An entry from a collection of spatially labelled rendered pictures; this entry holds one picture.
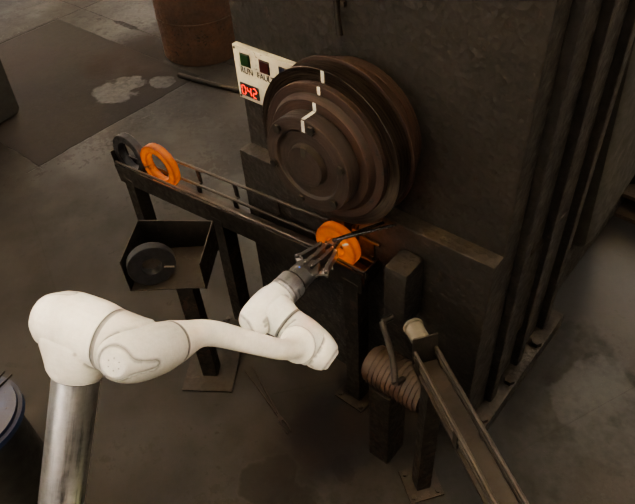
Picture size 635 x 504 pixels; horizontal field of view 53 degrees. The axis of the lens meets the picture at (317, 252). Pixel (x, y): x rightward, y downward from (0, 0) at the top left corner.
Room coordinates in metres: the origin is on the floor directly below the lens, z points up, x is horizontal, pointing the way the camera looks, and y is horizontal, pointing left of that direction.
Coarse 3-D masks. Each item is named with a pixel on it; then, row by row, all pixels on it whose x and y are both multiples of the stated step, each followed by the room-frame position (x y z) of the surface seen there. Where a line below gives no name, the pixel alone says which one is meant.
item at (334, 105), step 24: (288, 96) 1.46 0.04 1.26; (312, 96) 1.40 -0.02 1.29; (336, 96) 1.35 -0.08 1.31; (336, 120) 1.33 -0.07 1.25; (360, 120) 1.31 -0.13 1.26; (360, 144) 1.29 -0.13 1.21; (360, 168) 1.28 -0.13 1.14; (384, 168) 1.26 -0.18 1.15; (360, 192) 1.28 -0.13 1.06; (384, 192) 1.27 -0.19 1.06
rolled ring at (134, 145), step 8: (120, 136) 2.17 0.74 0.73; (128, 136) 2.16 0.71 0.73; (120, 144) 2.20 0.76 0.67; (128, 144) 2.14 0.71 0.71; (136, 144) 2.13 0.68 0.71; (120, 152) 2.20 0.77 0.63; (136, 152) 2.11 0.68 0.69; (120, 160) 2.20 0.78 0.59; (128, 160) 2.20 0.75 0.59; (136, 168) 2.15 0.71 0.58; (144, 168) 2.10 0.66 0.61
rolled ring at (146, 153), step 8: (152, 144) 2.06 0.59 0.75; (144, 152) 2.07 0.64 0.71; (152, 152) 2.04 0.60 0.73; (160, 152) 2.01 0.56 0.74; (168, 152) 2.02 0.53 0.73; (144, 160) 2.08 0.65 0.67; (152, 160) 2.09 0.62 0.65; (168, 160) 1.99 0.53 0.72; (152, 168) 2.08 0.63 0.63; (168, 168) 1.99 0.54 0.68; (176, 168) 1.99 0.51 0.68; (160, 176) 2.06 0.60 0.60; (176, 176) 1.98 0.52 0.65
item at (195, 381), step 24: (144, 240) 1.65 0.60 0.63; (168, 240) 1.64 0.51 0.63; (192, 240) 1.63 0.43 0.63; (216, 240) 1.61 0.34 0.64; (120, 264) 1.45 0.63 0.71; (144, 264) 1.57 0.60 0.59; (192, 264) 1.54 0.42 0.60; (144, 288) 1.46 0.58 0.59; (168, 288) 1.44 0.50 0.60; (192, 288) 1.43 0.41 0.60; (192, 312) 1.50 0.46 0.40; (192, 360) 1.59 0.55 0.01; (216, 360) 1.53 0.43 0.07; (192, 384) 1.47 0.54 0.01; (216, 384) 1.46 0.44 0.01
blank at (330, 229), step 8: (328, 224) 1.44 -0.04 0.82; (336, 224) 1.43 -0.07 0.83; (320, 232) 1.45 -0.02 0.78; (328, 232) 1.43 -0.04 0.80; (336, 232) 1.40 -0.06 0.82; (344, 232) 1.40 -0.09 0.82; (320, 240) 1.45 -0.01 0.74; (328, 240) 1.44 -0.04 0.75; (344, 240) 1.39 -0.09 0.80; (352, 240) 1.38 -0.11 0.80; (344, 248) 1.39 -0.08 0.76; (352, 248) 1.37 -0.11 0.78; (360, 248) 1.38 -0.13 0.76; (344, 256) 1.39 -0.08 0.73; (352, 256) 1.37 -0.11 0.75; (352, 264) 1.37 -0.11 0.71
